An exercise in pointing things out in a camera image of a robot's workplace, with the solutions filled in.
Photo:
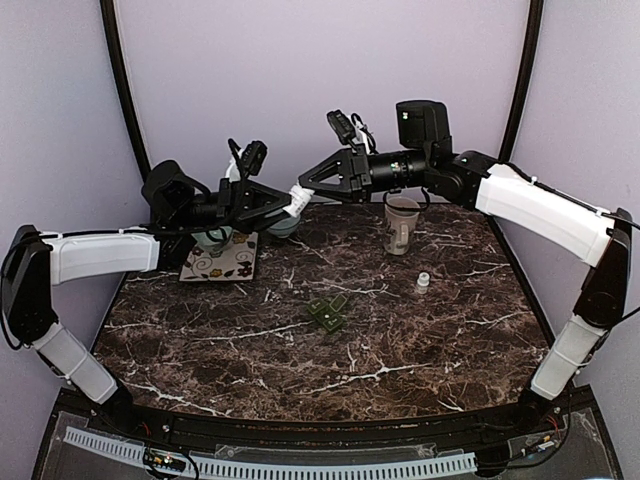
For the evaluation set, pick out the left teal ceramic bowl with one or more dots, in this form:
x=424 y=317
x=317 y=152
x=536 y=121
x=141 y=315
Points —
x=214 y=241

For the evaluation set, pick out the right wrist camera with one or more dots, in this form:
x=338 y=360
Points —
x=351 y=130

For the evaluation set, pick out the cream coral-print mug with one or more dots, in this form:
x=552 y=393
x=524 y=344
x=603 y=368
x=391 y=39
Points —
x=401 y=216

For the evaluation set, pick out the square floral ceramic plate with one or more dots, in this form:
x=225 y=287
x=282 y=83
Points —
x=235 y=263

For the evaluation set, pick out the small green circuit board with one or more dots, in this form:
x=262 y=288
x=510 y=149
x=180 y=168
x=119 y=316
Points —
x=159 y=460

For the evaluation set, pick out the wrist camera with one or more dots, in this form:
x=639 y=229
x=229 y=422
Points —
x=247 y=160
x=351 y=130

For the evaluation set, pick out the right black frame post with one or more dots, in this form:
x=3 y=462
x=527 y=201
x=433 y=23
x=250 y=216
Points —
x=524 y=74

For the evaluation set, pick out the teal ceramic bowl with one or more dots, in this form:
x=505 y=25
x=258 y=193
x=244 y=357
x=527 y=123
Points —
x=214 y=241
x=284 y=228

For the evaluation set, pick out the black front table rail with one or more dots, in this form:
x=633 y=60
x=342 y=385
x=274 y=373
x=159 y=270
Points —
x=379 y=410

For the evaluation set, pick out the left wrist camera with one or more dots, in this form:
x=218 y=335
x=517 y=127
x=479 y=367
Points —
x=247 y=160

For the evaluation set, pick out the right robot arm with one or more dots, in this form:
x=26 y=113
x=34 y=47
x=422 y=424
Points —
x=600 y=238

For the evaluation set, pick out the white pill bottle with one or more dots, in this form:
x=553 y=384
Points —
x=300 y=198
x=423 y=282

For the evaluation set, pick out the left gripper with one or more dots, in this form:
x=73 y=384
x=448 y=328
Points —
x=242 y=201

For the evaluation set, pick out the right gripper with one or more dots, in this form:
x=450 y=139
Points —
x=347 y=163

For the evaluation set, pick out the right teal ceramic bowl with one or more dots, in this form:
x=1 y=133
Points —
x=284 y=228

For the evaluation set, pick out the left black frame post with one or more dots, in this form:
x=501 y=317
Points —
x=123 y=89

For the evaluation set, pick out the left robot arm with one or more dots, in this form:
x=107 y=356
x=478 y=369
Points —
x=182 y=207

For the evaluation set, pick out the white slotted cable duct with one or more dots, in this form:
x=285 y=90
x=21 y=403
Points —
x=253 y=463

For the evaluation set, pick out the black frame post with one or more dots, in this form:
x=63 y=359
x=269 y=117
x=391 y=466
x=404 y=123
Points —
x=123 y=89
x=524 y=74

